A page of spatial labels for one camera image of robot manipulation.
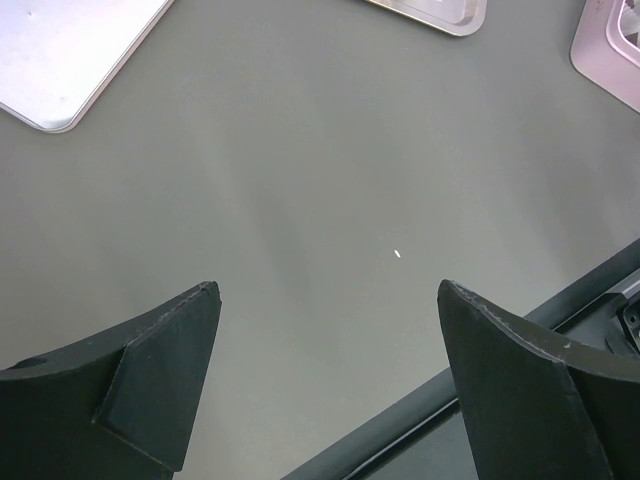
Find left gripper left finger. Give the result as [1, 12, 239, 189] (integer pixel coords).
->
[1, 281, 220, 479]

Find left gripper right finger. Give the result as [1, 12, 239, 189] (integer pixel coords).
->
[437, 280, 639, 479]

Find small plain metal tray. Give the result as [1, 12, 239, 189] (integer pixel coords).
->
[1, 0, 172, 134]

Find pink chocolate tin box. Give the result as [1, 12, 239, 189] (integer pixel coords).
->
[570, 0, 639, 111]

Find large stepped metal tray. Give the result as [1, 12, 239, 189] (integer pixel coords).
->
[369, 0, 488, 37]

